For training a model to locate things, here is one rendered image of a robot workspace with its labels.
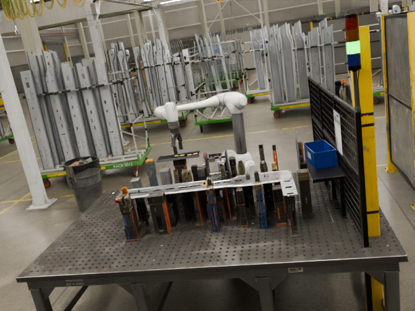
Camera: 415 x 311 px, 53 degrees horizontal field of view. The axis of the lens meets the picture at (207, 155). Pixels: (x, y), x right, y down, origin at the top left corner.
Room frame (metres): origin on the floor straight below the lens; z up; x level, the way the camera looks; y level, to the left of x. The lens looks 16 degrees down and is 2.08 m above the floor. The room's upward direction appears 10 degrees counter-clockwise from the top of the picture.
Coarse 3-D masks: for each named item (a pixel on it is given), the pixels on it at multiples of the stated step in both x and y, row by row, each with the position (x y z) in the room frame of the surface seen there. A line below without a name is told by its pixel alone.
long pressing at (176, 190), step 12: (204, 180) 3.13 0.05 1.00; (228, 180) 3.04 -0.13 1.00; (252, 180) 2.96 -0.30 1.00; (264, 180) 2.91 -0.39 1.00; (276, 180) 2.87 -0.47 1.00; (120, 192) 3.21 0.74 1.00; (132, 192) 3.15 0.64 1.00; (156, 192) 3.05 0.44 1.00; (168, 192) 3.01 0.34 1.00; (180, 192) 2.98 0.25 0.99
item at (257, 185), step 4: (260, 180) 2.81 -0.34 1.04; (256, 184) 2.75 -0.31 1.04; (260, 184) 2.75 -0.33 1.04; (256, 188) 2.75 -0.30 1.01; (260, 188) 2.74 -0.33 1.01; (256, 192) 2.75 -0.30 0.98; (260, 192) 2.74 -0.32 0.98; (256, 196) 2.75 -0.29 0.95; (260, 196) 2.74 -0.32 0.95; (260, 200) 2.76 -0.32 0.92; (260, 204) 2.76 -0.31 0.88; (260, 208) 2.74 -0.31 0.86; (264, 208) 2.81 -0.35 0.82; (260, 212) 2.76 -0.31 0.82; (264, 212) 2.74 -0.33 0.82; (260, 216) 2.75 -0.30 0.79; (264, 216) 2.75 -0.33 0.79; (260, 220) 2.75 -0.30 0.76; (264, 220) 2.75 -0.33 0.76; (260, 224) 2.75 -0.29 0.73; (264, 224) 2.75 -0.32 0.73; (260, 228) 2.74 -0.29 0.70
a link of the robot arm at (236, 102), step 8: (224, 96) 3.63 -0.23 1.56; (232, 96) 3.54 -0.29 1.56; (240, 96) 3.51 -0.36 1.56; (232, 104) 3.53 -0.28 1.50; (240, 104) 3.49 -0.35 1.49; (232, 112) 3.55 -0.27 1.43; (240, 112) 3.55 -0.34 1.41; (232, 120) 3.59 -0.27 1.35; (240, 120) 3.56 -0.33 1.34; (240, 128) 3.56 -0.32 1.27; (240, 136) 3.56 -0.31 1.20; (240, 144) 3.56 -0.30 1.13; (240, 152) 3.57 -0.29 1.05; (248, 152) 3.61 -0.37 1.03; (248, 160) 3.54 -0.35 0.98; (248, 168) 3.50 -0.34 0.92
